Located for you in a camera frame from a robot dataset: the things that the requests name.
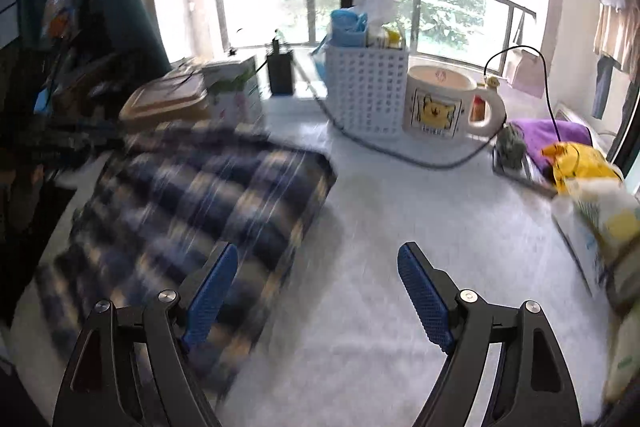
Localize blue plaid pants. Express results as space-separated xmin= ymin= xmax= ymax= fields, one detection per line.
xmin=35 ymin=121 xmax=336 ymax=397

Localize yellow tissue pack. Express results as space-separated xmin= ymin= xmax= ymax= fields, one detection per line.
xmin=604 ymin=303 xmax=640 ymax=403

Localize white yellow wipes packet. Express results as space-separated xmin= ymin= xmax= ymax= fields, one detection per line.
xmin=551 ymin=178 xmax=639 ymax=306

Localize yellow plastic bag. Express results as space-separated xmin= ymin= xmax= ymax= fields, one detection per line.
xmin=540 ymin=142 xmax=623 ymax=194

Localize purple cloth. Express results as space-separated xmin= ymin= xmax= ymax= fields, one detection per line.
xmin=510 ymin=118 xmax=592 ymax=176

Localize white bear mug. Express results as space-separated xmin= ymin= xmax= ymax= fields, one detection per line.
xmin=402 ymin=65 xmax=506 ymax=140

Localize brown lidded food container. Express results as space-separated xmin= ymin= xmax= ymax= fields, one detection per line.
xmin=119 ymin=72 xmax=210 ymax=131

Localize green white milk carton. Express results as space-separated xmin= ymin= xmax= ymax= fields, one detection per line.
xmin=201 ymin=56 xmax=264 ymax=127

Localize white perforated plastic basket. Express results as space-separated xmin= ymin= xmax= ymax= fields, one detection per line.
xmin=326 ymin=46 xmax=409 ymax=139

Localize black power adapter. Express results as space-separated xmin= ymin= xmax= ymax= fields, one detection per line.
xmin=267 ymin=37 xmax=294 ymax=96

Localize hanging laundry clothes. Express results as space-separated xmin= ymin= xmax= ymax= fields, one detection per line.
xmin=591 ymin=0 xmax=639 ymax=119

